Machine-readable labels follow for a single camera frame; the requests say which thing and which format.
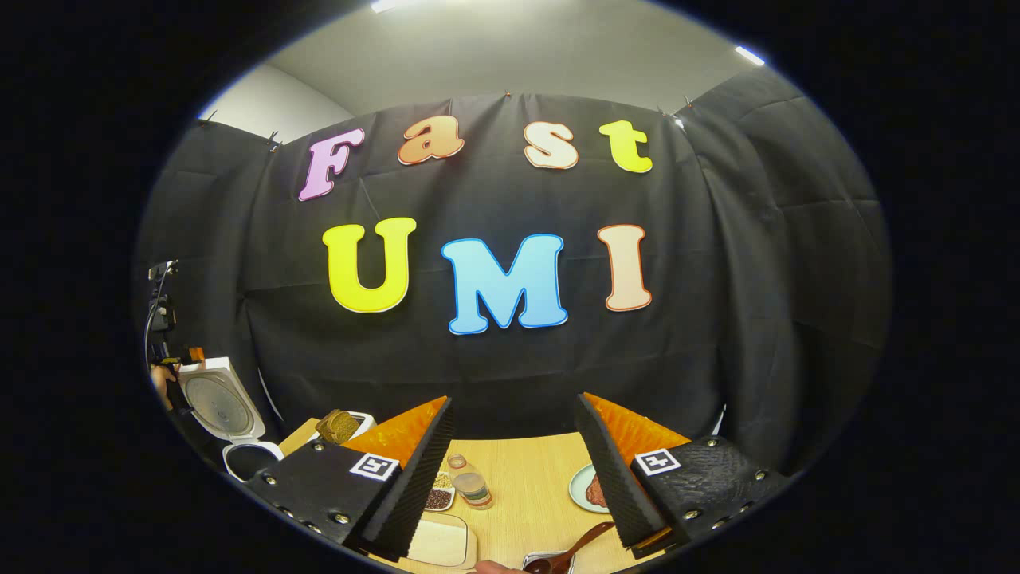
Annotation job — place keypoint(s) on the toast bread slice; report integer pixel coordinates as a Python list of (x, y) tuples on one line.
[(339, 426)]

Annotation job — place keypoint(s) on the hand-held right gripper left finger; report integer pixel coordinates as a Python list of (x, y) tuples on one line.
[(414, 486)]

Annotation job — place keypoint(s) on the brown wooden spoon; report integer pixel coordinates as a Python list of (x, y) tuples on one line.
[(586, 538)]

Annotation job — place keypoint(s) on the black backdrop cloth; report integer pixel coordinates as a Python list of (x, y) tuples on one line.
[(478, 367)]

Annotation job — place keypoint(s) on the clear container of rice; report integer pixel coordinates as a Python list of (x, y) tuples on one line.
[(438, 542)]

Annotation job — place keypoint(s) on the ceiling light panel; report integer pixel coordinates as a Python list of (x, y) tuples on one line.
[(384, 5)]

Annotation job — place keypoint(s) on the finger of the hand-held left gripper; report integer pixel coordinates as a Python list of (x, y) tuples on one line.
[(196, 355)]

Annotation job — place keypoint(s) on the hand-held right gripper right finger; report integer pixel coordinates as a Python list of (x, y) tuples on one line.
[(617, 486)]

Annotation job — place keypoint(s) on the ceiling light strip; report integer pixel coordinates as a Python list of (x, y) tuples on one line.
[(749, 56)]

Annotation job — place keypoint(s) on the small clear bottle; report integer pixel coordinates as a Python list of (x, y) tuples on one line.
[(472, 485)]

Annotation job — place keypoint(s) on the white rice cooker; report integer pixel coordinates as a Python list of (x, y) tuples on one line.
[(219, 402)]

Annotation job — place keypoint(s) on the plate of sausages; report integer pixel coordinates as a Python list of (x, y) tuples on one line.
[(582, 486)]

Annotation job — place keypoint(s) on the divided dish of beans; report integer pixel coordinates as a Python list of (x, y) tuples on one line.
[(438, 498)]

